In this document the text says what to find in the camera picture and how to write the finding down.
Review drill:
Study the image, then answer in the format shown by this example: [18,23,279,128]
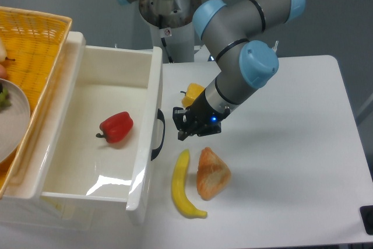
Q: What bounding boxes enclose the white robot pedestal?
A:
[139,0,202,63]

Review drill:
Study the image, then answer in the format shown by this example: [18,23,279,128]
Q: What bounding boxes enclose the grey plate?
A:
[1,79,31,162]

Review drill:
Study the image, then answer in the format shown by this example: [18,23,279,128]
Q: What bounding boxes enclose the metal table bracket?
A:
[272,40,279,54]
[194,45,215,62]

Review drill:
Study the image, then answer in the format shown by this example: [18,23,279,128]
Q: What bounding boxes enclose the black object at table edge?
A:
[360,205,373,236]

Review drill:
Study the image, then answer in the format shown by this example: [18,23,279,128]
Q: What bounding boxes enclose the white top drawer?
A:
[41,46,164,225]

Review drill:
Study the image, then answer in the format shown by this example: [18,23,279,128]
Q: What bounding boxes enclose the white drawer cabinet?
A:
[1,31,93,230]

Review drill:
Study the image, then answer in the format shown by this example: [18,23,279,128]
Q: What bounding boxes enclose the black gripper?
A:
[173,87,230,141]

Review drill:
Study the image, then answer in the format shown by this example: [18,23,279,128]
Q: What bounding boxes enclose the yellow banana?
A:
[171,149,207,219]

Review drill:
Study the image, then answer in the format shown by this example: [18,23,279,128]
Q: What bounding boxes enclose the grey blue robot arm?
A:
[117,0,306,141]

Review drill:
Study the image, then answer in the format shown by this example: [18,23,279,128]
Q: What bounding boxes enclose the yellow wicker basket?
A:
[1,6,72,194]

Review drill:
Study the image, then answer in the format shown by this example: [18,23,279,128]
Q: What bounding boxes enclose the orange bread pastry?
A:
[196,147,231,201]

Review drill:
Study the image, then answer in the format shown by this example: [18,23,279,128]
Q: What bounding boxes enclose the right metal table bracket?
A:
[272,40,279,54]

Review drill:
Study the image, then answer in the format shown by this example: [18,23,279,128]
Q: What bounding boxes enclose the pear in basket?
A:
[0,38,15,62]

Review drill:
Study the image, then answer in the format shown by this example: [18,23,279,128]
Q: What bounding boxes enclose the yellow bell pepper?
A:
[181,83,205,108]

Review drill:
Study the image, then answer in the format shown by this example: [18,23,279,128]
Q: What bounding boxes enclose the red bell pepper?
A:
[96,111,133,144]

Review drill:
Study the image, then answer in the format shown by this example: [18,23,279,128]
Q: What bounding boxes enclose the black top drawer handle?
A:
[151,108,166,161]

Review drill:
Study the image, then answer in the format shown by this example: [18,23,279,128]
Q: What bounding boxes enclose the black cable on pedestal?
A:
[159,15,175,64]

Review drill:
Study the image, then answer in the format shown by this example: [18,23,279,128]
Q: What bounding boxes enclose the green grapes on plate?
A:
[0,83,12,110]

